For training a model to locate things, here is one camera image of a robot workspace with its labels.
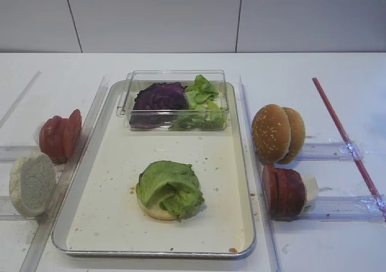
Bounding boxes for front red meat patty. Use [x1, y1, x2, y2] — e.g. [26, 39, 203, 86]
[262, 163, 277, 216]

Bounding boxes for front sesame bun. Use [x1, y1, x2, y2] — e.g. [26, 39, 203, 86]
[252, 104, 291, 163]

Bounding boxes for clear holder lower right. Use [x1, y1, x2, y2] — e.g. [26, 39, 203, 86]
[298, 195, 385, 223]

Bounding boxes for clear rail left of tray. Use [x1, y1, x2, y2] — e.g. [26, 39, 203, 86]
[17, 75, 110, 272]

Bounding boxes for white cheese block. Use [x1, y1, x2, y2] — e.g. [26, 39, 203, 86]
[302, 173, 319, 207]

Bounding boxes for clear holder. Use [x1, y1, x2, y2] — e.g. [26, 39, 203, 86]
[296, 142, 370, 161]
[298, 195, 385, 223]

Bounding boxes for rear dark meat patty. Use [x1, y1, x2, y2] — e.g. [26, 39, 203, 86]
[284, 169, 306, 217]

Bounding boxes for rear sesame bun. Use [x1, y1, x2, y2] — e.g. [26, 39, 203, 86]
[278, 107, 306, 165]

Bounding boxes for green lettuce in container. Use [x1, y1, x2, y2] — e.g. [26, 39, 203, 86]
[169, 75, 226, 131]

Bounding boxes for clear plastic container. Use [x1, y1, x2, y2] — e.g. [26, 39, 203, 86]
[117, 70, 229, 131]

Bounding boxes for bottom bun on tray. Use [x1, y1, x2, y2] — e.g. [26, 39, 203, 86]
[137, 196, 177, 221]

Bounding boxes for rear tomato slice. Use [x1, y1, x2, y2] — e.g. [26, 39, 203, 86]
[68, 109, 82, 159]

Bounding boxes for clear rail of tray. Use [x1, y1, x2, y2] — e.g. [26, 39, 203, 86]
[238, 76, 282, 271]
[17, 75, 110, 272]

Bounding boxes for green lettuce leaf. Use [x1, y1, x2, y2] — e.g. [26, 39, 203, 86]
[136, 160, 204, 220]

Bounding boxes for purple cabbage leaves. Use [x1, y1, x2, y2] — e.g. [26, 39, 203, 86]
[129, 82, 188, 129]

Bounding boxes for white bread slice upright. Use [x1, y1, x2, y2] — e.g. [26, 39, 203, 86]
[9, 152, 56, 218]

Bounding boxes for clear rail right of tray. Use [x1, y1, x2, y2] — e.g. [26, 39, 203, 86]
[238, 76, 282, 271]

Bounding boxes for red plastic rail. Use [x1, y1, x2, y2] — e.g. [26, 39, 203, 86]
[312, 77, 385, 218]

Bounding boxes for metal baking tray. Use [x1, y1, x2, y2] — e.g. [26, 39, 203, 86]
[52, 82, 256, 258]

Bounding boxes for clear holder upper right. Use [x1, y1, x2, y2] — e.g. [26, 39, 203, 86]
[296, 142, 370, 161]

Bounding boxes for front tomato slice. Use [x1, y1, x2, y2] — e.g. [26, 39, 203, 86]
[39, 115, 68, 163]

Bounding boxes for middle red meat patty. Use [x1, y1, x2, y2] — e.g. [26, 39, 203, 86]
[275, 168, 288, 217]

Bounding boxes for red meat patty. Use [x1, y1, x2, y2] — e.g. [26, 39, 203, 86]
[262, 163, 277, 216]
[275, 168, 288, 217]

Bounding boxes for middle tomato slice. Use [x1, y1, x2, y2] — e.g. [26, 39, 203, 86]
[57, 118, 71, 163]

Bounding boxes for tomato slice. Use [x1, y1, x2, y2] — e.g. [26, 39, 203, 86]
[39, 115, 68, 163]
[57, 118, 71, 163]
[68, 109, 82, 159]

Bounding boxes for sesame bun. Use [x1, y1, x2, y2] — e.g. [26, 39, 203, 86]
[278, 107, 306, 165]
[252, 104, 291, 163]

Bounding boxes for clear rail far left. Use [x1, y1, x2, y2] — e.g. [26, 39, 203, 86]
[0, 71, 42, 128]

